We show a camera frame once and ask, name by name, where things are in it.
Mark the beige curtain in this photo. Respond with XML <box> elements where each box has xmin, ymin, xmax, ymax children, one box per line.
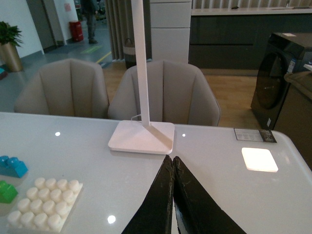
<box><xmin>105</xmin><ymin>0</ymin><xmax>152</xmax><ymax>60</ymax></box>

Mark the right beige upholstered chair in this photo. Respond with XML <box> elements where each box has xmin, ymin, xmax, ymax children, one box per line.
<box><xmin>108</xmin><ymin>60</ymin><xmax>221</xmax><ymax>126</ymax></box>

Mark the black washing machine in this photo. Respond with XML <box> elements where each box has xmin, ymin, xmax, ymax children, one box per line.
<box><xmin>251</xmin><ymin>33</ymin><xmax>312</xmax><ymax>130</ymax></box>

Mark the green two-stud toy block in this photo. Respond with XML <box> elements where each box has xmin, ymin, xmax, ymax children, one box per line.
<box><xmin>0</xmin><ymin>180</ymin><xmax>18</xmax><ymax>204</ymax></box>

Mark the woven basket with handles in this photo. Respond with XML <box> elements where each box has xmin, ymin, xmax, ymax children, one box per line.
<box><xmin>123</xmin><ymin>38</ymin><xmax>136</xmax><ymax>69</ymax></box>

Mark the blue three-stud toy block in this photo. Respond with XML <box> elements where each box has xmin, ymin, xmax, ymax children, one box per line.
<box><xmin>0</xmin><ymin>156</ymin><xmax>28</xmax><ymax>178</ymax></box>

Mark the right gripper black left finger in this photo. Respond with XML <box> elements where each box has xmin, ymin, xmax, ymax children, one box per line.
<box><xmin>122</xmin><ymin>155</ymin><xmax>174</xmax><ymax>234</ymax></box>

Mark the potted green plant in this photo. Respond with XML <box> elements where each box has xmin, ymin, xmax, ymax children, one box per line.
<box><xmin>0</xmin><ymin>21</ymin><xmax>23</xmax><ymax>72</ymax></box>

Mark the white drawer cabinet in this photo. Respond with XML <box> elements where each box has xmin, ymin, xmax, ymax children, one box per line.
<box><xmin>150</xmin><ymin>0</ymin><xmax>192</xmax><ymax>63</ymax></box>

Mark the white studded base plate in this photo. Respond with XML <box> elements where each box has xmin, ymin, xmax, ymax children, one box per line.
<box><xmin>7</xmin><ymin>177</ymin><xmax>83</xmax><ymax>233</ymax></box>

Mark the person walking in background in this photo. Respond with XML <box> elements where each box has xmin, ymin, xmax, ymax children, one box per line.
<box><xmin>80</xmin><ymin>0</ymin><xmax>98</xmax><ymax>44</ymax></box>

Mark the red fire extinguisher box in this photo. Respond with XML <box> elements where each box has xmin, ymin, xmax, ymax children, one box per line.
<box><xmin>69</xmin><ymin>20</ymin><xmax>83</xmax><ymax>42</ymax></box>

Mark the white desk lamp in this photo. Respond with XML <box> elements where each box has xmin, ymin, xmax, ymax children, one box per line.
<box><xmin>108</xmin><ymin>0</ymin><xmax>175</xmax><ymax>155</ymax></box>

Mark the beige upholstered chair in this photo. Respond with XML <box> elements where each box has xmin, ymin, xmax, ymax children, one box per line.
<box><xmin>14</xmin><ymin>58</ymin><xmax>109</xmax><ymax>118</ymax></box>
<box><xmin>108</xmin><ymin>60</ymin><xmax>221</xmax><ymax>126</ymax></box>

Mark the left beige upholstered chair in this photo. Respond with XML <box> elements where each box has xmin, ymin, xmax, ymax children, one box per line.
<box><xmin>14</xmin><ymin>58</ymin><xmax>109</xmax><ymax>118</ymax></box>

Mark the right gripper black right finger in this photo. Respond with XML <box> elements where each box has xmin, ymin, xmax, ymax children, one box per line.
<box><xmin>173</xmin><ymin>156</ymin><xmax>245</xmax><ymax>234</ymax></box>

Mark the table label sticker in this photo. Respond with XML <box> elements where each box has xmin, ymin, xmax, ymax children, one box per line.
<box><xmin>234</xmin><ymin>128</ymin><xmax>277</xmax><ymax>143</ymax></box>

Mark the dark kitchen counter cabinet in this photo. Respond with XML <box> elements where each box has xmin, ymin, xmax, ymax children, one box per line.
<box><xmin>189</xmin><ymin>7</ymin><xmax>312</xmax><ymax>70</ymax></box>

